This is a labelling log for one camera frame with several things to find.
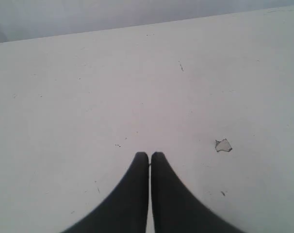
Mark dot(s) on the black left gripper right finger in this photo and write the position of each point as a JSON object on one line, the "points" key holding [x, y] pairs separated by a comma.
{"points": [[175, 209]]}

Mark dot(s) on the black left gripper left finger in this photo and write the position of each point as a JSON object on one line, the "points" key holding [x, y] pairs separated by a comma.
{"points": [[125, 209]]}

